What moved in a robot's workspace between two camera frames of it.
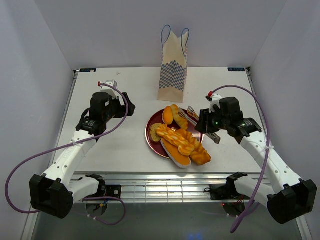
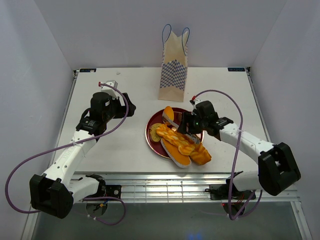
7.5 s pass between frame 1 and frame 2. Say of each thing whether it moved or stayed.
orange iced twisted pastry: stayed
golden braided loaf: stayed
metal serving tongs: moved
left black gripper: stayed
